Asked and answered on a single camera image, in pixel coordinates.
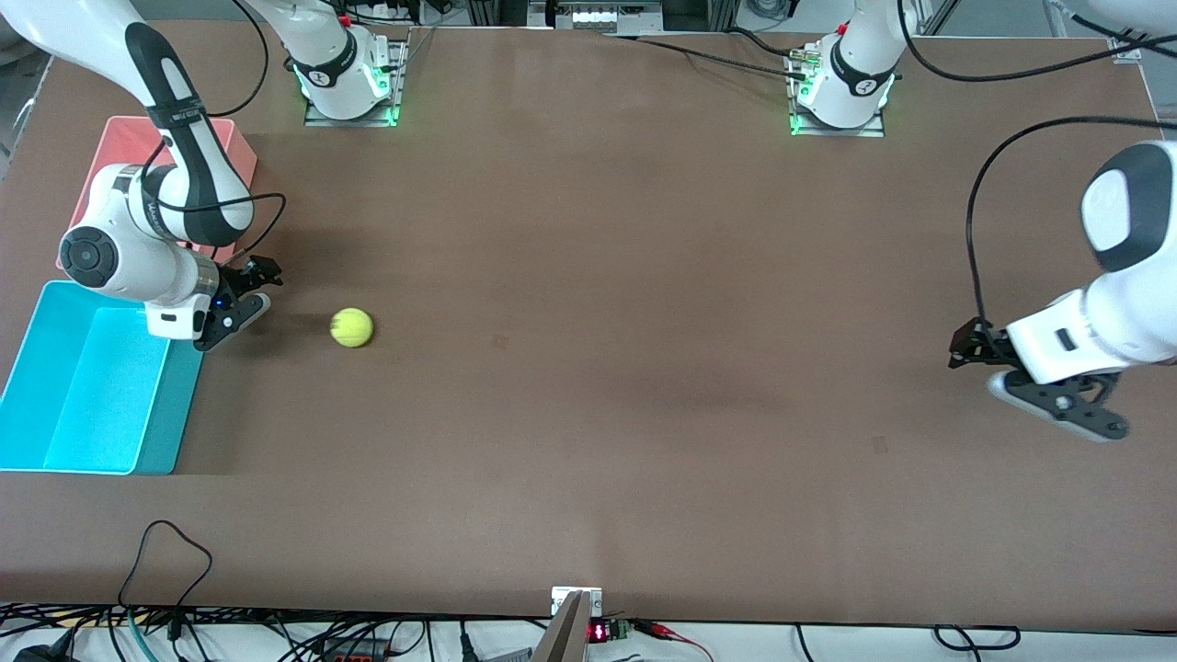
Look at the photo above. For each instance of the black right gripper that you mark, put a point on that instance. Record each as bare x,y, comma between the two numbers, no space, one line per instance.
239,277

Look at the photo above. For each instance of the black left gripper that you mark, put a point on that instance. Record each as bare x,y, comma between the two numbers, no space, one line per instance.
988,347

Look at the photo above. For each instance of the yellow tennis ball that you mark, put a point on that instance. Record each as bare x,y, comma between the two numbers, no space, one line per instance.
352,328

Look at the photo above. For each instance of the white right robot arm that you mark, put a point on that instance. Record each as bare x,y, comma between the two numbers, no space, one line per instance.
138,211

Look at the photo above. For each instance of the pink plastic bin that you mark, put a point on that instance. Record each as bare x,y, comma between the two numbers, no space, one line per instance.
119,147

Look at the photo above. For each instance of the blue plastic bin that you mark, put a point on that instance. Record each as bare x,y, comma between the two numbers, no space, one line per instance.
92,395

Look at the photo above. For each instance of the black box with white lights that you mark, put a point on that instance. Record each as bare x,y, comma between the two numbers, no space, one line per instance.
598,17

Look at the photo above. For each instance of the red and black clip leads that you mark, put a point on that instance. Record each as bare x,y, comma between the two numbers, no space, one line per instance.
657,630

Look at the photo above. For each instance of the circuit board with red display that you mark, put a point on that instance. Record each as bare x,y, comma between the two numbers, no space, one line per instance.
599,633

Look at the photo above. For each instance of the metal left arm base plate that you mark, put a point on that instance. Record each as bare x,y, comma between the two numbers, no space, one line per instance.
874,131

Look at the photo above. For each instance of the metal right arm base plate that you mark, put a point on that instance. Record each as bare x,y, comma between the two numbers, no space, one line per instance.
398,69

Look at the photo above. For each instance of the metal table corner bracket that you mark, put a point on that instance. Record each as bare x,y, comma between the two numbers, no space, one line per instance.
1126,48

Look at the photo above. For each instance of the grey metal camera mount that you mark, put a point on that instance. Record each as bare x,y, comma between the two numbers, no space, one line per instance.
565,634

